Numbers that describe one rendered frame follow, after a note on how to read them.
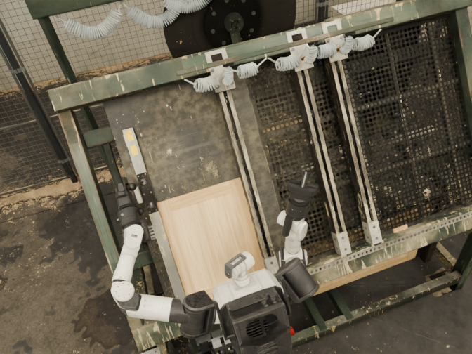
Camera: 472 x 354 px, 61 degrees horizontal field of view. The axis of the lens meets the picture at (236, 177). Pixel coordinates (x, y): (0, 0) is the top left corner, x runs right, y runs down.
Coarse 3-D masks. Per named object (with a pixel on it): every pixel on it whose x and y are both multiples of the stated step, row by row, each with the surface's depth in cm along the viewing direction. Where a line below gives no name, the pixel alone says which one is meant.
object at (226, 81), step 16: (224, 48) 187; (224, 80) 180; (224, 96) 193; (224, 112) 193; (240, 128) 195; (240, 144) 197; (240, 160) 197; (240, 176) 202; (256, 192) 200; (256, 208) 202; (256, 224) 202; (272, 256) 205; (272, 272) 206
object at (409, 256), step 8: (424, 208) 248; (400, 216) 245; (408, 216) 248; (384, 224) 244; (352, 232) 240; (360, 232) 242; (304, 248) 235; (400, 256) 278; (408, 256) 281; (376, 264) 274; (384, 264) 277; (392, 264) 280; (360, 272) 273; (368, 272) 276; (376, 272) 280; (336, 280) 270; (344, 280) 273; (352, 280) 276; (320, 288) 269; (328, 288) 272
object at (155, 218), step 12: (132, 132) 188; (132, 144) 189; (132, 156) 189; (144, 168) 191; (156, 216) 194; (156, 228) 195; (168, 240) 199; (168, 252) 197; (168, 264) 198; (180, 288) 200
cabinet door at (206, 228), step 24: (192, 192) 199; (216, 192) 202; (240, 192) 204; (168, 216) 198; (192, 216) 200; (216, 216) 203; (240, 216) 205; (192, 240) 202; (216, 240) 204; (240, 240) 207; (192, 264) 203; (216, 264) 205; (192, 288) 204
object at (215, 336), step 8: (216, 328) 209; (208, 336) 207; (216, 336) 207; (192, 344) 211; (200, 344) 202; (208, 344) 202; (216, 344) 201; (208, 352) 200; (216, 352) 203; (232, 352) 202
